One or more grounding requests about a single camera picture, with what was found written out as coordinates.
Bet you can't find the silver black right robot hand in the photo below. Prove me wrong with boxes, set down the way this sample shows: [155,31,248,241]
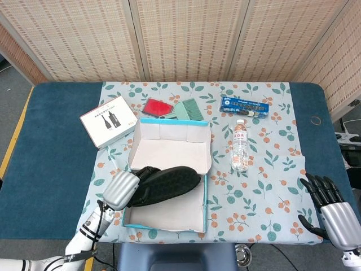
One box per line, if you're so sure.
[298,173,361,251]

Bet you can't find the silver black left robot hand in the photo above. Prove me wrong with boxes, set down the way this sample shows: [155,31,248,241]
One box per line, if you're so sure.
[103,166,162,211]

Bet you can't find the black shoe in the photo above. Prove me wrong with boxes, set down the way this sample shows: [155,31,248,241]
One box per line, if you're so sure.
[128,165,201,208]

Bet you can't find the blue cardboard shoe box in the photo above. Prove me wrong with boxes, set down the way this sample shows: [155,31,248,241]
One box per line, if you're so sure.
[121,117,212,234]

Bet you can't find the white product box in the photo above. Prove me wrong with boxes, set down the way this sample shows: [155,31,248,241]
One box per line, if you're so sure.
[80,95,138,150]

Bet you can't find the blue snack package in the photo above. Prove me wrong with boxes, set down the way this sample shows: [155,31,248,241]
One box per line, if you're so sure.
[219,95,270,119]

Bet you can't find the floral patterned tablecloth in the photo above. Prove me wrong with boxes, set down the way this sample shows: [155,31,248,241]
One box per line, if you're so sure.
[76,81,324,245]

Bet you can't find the white chair base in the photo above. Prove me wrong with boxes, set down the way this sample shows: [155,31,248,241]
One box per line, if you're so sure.
[335,117,361,147]

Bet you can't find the blue padded seat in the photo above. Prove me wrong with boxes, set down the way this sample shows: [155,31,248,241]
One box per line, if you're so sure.
[117,242,237,271]

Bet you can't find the green mini broom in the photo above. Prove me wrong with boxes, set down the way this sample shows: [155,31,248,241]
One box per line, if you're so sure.
[159,98,204,121]

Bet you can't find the clear plastic water bottle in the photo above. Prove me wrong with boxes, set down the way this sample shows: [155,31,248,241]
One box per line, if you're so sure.
[231,118,250,172]

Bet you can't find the bamboo folding screen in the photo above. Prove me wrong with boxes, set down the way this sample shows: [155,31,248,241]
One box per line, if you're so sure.
[0,0,361,122]

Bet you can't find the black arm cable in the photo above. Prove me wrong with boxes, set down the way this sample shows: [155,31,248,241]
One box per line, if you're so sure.
[93,199,113,251]

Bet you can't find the black floor cable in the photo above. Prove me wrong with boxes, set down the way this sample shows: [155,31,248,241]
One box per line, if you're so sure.
[93,243,122,271]

